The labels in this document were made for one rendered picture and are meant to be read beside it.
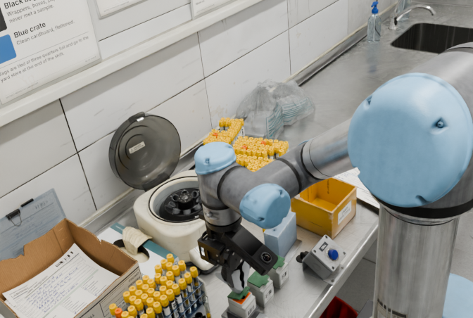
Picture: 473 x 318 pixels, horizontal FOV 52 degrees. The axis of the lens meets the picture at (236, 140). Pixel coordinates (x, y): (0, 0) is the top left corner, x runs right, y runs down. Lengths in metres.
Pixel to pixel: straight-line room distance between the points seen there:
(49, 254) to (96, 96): 0.43
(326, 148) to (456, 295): 0.30
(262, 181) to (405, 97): 0.40
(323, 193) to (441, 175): 0.98
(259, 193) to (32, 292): 0.70
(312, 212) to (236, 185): 0.51
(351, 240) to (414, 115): 0.90
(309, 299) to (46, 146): 0.75
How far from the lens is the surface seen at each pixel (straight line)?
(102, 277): 1.25
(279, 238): 1.20
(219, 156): 0.84
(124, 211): 1.53
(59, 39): 1.25
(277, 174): 0.82
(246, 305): 1.10
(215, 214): 0.91
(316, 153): 0.81
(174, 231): 1.23
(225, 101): 1.75
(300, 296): 1.20
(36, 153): 1.30
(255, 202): 0.78
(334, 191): 1.40
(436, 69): 0.51
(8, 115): 1.19
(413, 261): 0.58
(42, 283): 1.31
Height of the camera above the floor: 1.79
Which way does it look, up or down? 31 degrees down
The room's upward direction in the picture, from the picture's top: 7 degrees counter-clockwise
